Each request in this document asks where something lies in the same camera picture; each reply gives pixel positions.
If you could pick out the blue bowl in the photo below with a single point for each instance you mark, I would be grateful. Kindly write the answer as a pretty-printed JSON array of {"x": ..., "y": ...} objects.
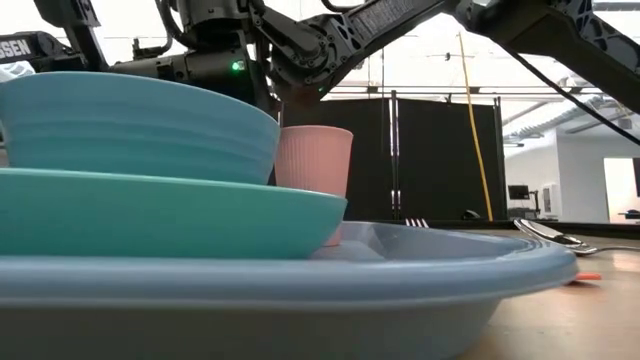
[{"x": 125, "y": 130}]

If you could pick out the pink cup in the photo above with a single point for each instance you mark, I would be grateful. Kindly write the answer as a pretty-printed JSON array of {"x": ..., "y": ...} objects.
[{"x": 315, "y": 160}]

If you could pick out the teal plate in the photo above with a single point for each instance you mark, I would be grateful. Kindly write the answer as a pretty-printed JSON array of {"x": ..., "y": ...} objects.
[{"x": 150, "y": 215}]

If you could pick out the blue plastic tray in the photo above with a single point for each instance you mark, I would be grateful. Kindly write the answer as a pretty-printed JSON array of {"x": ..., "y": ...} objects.
[{"x": 250, "y": 300}]

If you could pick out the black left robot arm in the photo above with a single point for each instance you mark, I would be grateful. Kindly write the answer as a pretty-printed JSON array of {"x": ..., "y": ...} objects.
[{"x": 15, "y": 50}]

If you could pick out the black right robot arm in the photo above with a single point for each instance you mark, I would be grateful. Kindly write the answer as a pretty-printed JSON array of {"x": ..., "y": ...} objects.
[{"x": 550, "y": 30}]

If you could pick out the horizontal light bar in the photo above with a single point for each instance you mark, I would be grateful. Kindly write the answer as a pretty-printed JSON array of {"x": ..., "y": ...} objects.
[{"x": 425, "y": 90}]

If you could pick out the black partition screen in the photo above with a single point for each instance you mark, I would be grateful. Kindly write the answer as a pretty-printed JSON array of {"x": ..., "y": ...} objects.
[{"x": 440, "y": 165}]

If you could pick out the small black rounded object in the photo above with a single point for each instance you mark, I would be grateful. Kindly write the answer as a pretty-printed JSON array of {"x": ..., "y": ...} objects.
[{"x": 471, "y": 216}]

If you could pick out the small black monitor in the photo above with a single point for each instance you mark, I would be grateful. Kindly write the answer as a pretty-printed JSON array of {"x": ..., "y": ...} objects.
[{"x": 518, "y": 192}]

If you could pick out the black aluminium frame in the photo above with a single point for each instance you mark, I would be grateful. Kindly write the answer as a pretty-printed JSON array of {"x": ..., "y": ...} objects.
[{"x": 500, "y": 226}]

